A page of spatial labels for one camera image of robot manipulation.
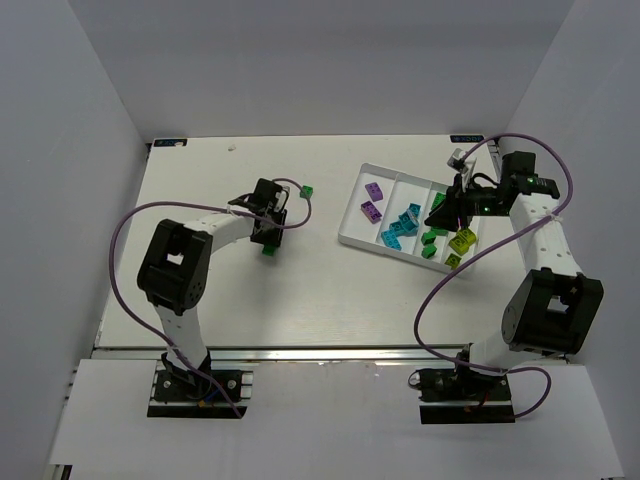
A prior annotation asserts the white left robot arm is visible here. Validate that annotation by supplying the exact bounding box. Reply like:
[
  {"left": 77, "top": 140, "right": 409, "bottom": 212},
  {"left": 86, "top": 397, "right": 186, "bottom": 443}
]
[{"left": 137, "top": 179, "right": 289, "bottom": 389}]

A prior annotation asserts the green and yellow lego stack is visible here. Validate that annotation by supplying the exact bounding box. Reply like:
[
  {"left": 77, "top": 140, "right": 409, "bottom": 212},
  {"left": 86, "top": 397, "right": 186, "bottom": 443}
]
[{"left": 421, "top": 228, "right": 448, "bottom": 245}]

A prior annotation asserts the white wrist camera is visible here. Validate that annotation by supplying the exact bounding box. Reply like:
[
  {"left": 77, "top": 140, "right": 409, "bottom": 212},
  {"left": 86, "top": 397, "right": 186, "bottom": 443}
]
[
  {"left": 274, "top": 186, "right": 290, "bottom": 211},
  {"left": 447, "top": 148, "right": 477, "bottom": 190}
]

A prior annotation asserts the green lego plate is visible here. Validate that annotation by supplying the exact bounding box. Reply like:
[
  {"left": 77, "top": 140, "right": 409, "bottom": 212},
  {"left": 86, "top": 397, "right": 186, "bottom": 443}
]
[{"left": 430, "top": 193, "right": 446, "bottom": 211}]

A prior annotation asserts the teal long lego brick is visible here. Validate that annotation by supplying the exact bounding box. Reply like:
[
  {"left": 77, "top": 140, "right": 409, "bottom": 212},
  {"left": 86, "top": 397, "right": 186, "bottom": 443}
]
[{"left": 381, "top": 229, "right": 402, "bottom": 251}]

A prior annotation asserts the blue decorated lego brick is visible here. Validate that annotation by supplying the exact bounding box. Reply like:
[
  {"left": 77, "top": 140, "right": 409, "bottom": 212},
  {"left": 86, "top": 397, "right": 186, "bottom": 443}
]
[{"left": 406, "top": 203, "right": 421, "bottom": 226}]

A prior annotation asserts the purple lego brick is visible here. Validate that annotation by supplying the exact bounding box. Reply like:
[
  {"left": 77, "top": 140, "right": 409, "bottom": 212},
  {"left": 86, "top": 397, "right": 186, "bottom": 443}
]
[
  {"left": 360, "top": 201, "right": 382, "bottom": 224},
  {"left": 364, "top": 182, "right": 384, "bottom": 202}
]

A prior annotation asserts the small green lego brick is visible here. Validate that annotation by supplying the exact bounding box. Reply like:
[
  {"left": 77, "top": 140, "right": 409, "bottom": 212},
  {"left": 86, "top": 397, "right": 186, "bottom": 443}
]
[{"left": 421, "top": 244, "right": 437, "bottom": 259}]

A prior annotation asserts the yellow-green lego brick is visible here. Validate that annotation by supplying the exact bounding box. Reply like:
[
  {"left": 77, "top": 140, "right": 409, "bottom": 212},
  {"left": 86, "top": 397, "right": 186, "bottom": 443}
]
[{"left": 449, "top": 228, "right": 477, "bottom": 256}]

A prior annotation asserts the white compartment sorting tray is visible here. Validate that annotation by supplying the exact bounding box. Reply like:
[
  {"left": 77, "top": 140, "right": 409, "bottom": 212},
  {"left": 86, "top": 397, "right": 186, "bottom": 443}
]
[{"left": 338, "top": 163, "right": 455, "bottom": 274}]

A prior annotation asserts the lime lego brick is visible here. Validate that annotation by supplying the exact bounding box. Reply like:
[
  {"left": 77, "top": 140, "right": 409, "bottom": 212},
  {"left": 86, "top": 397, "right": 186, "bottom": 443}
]
[{"left": 444, "top": 253, "right": 462, "bottom": 270}]

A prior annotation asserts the blue label corner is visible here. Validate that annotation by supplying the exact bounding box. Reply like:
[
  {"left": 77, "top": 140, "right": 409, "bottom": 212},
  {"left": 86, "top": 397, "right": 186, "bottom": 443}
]
[
  {"left": 449, "top": 135, "right": 484, "bottom": 144},
  {"left": 153, "top": 138, "right": 188, "bottom": 148}
]

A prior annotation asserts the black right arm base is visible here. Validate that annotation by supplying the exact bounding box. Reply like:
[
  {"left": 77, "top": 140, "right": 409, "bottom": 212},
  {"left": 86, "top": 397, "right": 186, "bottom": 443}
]
[{"left": 407, "top": 364, "right": 515, "bottom": 425}]

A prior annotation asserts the blue label left corner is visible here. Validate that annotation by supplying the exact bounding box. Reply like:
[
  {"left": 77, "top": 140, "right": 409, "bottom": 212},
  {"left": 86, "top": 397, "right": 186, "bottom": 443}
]
[{"left": 153, "top": 138, "right": 188, "bottom": 148}]

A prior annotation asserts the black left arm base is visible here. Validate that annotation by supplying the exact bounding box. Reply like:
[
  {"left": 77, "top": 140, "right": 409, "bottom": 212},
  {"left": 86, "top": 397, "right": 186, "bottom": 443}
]
[{"left": 147, "top": 353, "right": 254, "bottom": 420}]

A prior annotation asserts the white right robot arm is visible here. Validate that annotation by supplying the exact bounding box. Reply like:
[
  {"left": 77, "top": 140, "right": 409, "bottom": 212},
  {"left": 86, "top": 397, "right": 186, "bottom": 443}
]
[{"left": 425, "top": 149, "right": 604, "bottom": 376}]

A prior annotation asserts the teal square lego brick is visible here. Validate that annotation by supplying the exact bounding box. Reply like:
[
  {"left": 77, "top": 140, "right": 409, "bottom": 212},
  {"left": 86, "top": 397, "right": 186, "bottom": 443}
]
[{"left": 390, "top": 218, "right": 418, "bottom": 236}]

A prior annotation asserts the green lego brick top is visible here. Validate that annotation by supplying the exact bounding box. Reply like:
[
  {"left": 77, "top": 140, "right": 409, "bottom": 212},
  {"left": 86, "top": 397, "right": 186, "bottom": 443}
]
[{"left": 300, "top": 185, "right": 314, "bottom": 199}]

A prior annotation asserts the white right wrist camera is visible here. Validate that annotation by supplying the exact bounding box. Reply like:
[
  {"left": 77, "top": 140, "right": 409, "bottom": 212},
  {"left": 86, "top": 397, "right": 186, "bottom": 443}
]
[{"left": 447, "top": 148, "right": 477, "bottom": 190}]

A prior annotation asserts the blue label right corner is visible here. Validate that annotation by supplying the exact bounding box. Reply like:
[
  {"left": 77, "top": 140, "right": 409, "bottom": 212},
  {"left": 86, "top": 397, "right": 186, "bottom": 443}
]
[{"left": 449, "top": 135, "right": 484, "bottom": 144}]

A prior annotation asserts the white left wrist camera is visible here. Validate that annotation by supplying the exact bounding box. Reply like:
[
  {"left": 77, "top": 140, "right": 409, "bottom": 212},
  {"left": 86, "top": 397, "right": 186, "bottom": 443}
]
[{"left": 274, "top": 186, "right": 290, "bottom": 211}]

